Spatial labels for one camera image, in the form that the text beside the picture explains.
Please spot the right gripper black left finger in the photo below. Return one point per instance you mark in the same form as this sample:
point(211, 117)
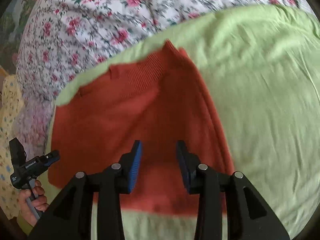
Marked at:
point(69, 215)

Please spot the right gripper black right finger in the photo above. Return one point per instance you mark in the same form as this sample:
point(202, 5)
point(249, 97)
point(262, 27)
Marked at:
point(248, 214)

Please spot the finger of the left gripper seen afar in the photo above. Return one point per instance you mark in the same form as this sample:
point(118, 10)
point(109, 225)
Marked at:
point(50, 158)

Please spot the orange knitted sweater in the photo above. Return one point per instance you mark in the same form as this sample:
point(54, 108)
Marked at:
point(158, 100)

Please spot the person's left hand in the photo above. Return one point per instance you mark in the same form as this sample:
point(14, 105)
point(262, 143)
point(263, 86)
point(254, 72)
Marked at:
point(40, 203)

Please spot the yellow floral fabric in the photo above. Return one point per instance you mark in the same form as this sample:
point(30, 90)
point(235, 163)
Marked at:
point(12, 103)

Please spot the pale purple floral quilt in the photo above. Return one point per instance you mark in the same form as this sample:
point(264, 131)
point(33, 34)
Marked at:
point(31, 125)

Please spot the floral rose patterned duvet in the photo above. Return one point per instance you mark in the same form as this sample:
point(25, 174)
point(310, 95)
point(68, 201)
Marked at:
point(63, 38)

